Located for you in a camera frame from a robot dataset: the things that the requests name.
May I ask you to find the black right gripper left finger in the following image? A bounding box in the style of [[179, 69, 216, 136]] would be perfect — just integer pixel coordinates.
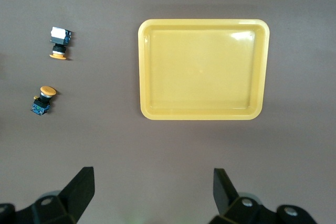
[[0, 166, 95, 224]]

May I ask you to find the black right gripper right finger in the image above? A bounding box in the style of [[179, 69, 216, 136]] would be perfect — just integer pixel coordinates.
[[209, 168, 318, 224]]

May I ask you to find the yellow mushroom button white block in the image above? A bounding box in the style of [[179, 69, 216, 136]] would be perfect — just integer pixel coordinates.
[[49, 26, 74, 60]]

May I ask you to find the brown table cover sheet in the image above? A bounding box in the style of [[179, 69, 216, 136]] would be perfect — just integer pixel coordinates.
[[0, 0, 336, 224]]

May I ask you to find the yellow mushroom button blue base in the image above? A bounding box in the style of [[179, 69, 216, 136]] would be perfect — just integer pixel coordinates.
[[30, 86, 58, 116]]

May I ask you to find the yellow plastic tray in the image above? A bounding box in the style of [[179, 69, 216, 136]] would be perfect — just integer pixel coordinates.
[[138, 18, 271, 121]]

